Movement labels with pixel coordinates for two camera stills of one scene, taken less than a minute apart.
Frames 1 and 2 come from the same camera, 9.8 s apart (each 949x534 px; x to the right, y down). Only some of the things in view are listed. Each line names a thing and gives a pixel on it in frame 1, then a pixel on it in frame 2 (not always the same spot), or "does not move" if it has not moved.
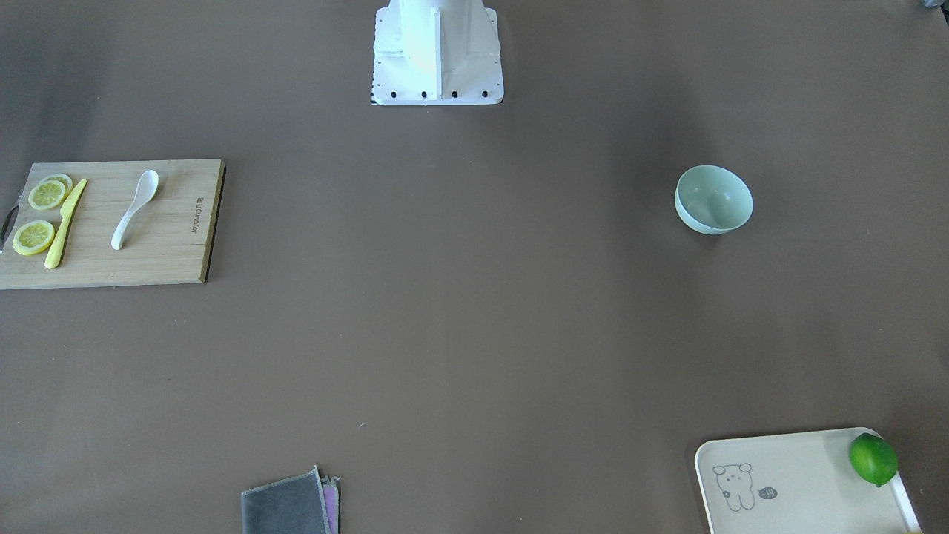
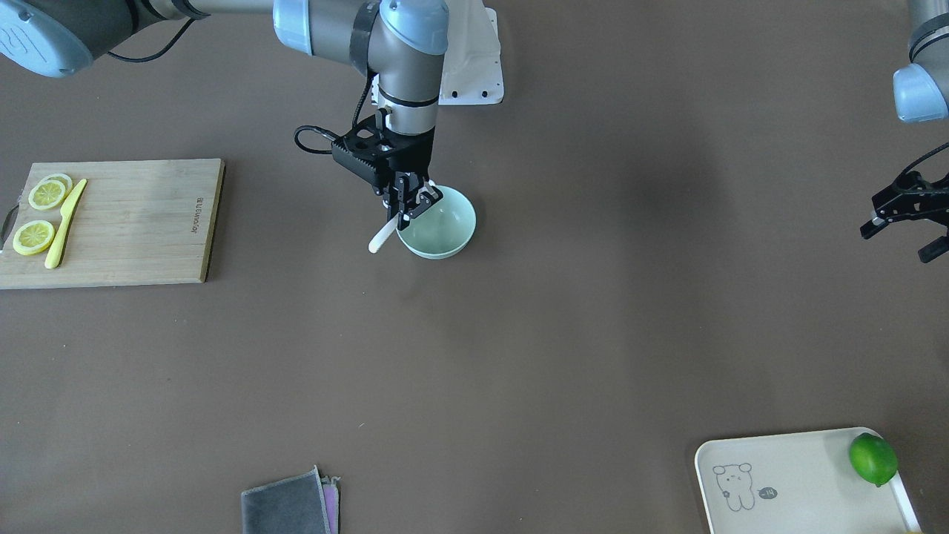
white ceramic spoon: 146,190 to 390,227
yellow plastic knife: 53,255 does not move
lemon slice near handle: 33,236 does not move
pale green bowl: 713,199 to 444,228
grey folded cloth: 305,503 does not move
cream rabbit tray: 800,483 does not move
